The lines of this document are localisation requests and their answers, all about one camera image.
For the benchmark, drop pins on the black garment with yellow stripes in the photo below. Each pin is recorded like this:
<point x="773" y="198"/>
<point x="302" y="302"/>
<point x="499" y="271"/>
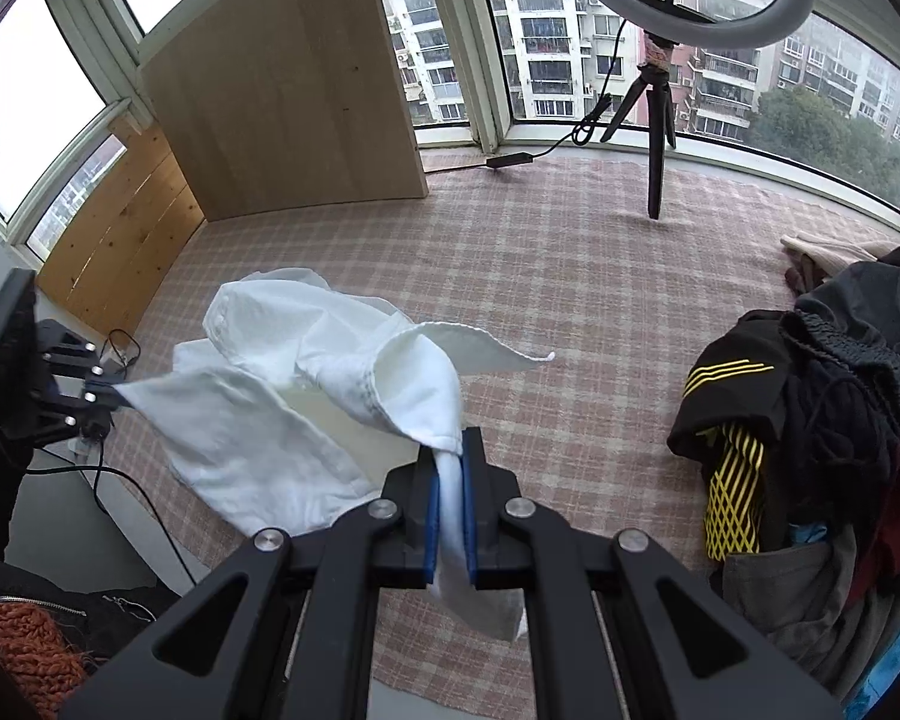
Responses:
<point x="742" y="360"/>

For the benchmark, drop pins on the white long-sleeved shirt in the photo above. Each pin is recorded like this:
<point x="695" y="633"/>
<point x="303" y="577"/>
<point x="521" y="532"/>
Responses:
<point x="270" y="405"/>

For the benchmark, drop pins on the dark red garment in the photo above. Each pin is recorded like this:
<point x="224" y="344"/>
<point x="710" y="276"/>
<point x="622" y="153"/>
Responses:
<point x="892" y="525"/>

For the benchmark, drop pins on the person's orange knit sweater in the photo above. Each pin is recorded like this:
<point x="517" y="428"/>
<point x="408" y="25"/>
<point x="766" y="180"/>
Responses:
<point x="15" y="652"/>

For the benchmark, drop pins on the beige garment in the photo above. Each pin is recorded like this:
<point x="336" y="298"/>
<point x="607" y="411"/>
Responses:
<point x="832" y="247"/>

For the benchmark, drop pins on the light plywood panel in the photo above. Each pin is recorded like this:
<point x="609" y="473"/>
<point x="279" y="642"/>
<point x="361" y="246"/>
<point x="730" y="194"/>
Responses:
<point x="285" y="90"/>

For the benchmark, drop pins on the dark grey garment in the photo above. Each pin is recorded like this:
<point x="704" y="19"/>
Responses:
<point x="870" y="300"/>

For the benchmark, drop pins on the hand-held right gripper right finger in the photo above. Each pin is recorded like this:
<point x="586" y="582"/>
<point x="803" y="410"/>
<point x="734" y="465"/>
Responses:
<point x="471" y="525"/>

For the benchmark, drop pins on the white power adapter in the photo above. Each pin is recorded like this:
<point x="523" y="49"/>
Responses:
<point x="90" y="439"/>

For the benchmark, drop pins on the person's black jacket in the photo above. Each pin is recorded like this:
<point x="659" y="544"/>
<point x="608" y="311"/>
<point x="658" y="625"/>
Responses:
<point x="82" y="592"/>

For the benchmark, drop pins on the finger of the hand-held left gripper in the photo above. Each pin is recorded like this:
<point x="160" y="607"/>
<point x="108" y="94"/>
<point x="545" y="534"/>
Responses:
<point x="82" y="371"/>
<point x="75" y="416"/>

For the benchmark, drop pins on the black tripod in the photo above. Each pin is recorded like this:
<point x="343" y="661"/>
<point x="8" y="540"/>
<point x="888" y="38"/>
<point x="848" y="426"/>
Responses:
<point x="654" y="165"/>

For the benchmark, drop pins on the knotty pine wood board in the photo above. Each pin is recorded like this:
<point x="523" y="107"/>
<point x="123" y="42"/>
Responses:
<point x="120" y="240"/>

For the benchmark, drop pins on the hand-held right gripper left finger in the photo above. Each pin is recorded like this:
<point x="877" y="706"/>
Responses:
<point x="429" y="525"/>

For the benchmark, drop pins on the pink plaid blanket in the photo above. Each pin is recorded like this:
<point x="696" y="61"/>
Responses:
<point x="570" y="277"/>

